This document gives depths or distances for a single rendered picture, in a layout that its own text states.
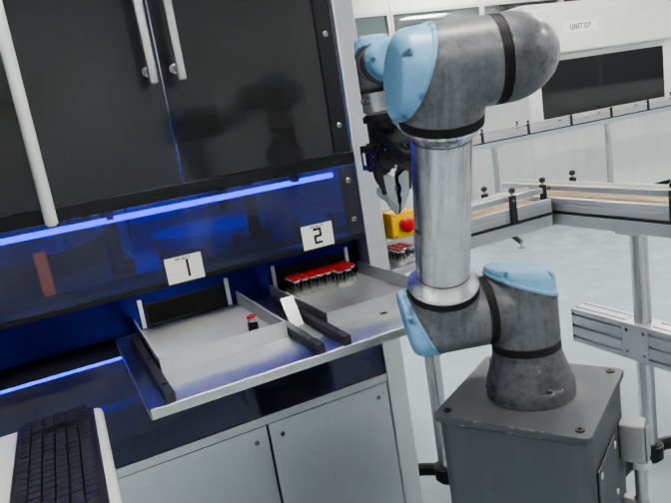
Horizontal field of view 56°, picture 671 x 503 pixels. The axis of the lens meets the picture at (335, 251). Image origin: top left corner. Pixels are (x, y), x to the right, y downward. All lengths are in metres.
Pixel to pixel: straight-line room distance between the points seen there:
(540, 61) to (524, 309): 0.40
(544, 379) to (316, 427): 0.78
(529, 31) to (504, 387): 0.57
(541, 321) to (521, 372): 0.09
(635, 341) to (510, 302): 1.13
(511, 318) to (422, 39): 0.47
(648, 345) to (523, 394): 1.06
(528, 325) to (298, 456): 0.86
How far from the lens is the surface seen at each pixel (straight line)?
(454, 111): 0.83
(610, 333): 2.21
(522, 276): 1.05
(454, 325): 1.02
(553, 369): 1.12
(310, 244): 1.59
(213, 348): 1.28
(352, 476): 1.84
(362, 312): 1.36
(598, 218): 2.08
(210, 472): 1.67
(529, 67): 0.85
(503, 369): 1.12
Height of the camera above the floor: 1.31
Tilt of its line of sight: 12 degrees down
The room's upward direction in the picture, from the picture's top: 9 degrees counter-clockwise
